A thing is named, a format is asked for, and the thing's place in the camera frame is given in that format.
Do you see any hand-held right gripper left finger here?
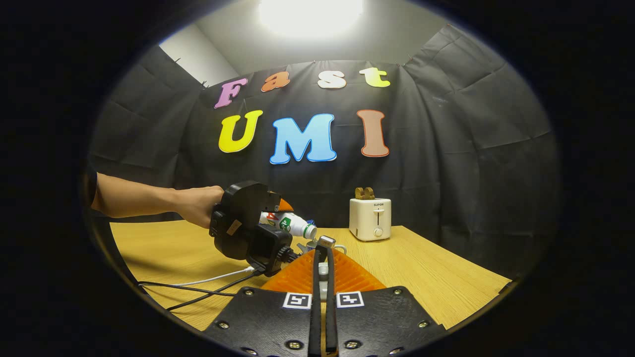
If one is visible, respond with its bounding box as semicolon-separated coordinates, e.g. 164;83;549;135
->
203;249;323;357

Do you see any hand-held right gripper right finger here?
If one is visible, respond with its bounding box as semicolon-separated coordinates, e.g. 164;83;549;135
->
325;247;445;357

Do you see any white water bottle green label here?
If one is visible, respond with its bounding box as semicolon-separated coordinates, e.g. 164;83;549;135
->
259;211;318;240

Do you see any white spouted teacup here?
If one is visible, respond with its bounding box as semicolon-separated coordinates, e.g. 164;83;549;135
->
297;236;349;256

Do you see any white toaster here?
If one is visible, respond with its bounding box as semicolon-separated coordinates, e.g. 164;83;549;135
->
349;197;392;242

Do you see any black backdrop cloth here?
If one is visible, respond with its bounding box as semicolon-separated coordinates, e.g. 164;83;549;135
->
87;25;562;278

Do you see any ceiling light panel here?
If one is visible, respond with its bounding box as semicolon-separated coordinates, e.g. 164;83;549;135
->
258;0;365;38

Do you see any white cable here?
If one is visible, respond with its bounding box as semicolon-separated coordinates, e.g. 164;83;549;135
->
176;267;254;287

